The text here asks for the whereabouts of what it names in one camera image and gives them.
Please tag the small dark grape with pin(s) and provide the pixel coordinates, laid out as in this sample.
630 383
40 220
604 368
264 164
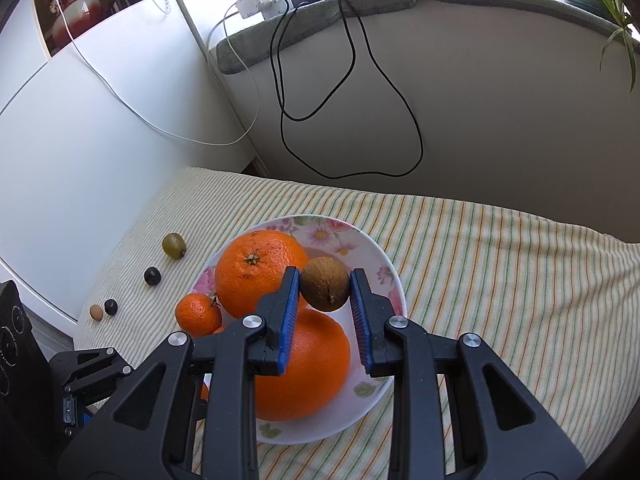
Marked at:
110 307

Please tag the floral white plate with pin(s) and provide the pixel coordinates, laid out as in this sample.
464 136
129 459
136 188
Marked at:
323 236

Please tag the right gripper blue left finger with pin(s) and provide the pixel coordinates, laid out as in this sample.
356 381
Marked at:
283 319

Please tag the small tan fruit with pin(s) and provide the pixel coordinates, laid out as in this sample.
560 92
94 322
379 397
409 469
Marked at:
96 313

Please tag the large smooth orange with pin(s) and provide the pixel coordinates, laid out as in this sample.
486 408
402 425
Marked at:
317 370

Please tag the brown kiwi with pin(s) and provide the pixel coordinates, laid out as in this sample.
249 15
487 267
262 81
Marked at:
324 284

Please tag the large dimpled orange with stem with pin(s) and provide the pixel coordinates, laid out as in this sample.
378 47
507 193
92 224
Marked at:
252 266

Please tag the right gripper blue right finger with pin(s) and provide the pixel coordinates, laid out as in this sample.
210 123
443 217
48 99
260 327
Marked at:
360 296

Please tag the green yellow plum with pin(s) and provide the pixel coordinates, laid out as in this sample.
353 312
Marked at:
174 246

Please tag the striped table cloth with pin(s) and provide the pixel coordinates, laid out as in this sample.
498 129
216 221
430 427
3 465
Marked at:
558 303

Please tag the dark purple plum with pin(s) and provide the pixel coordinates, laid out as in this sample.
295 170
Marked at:
152 276

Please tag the white power strip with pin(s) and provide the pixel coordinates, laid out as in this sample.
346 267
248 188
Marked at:
268 9

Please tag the white cabinet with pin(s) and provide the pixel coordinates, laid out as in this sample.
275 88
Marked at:
91 133

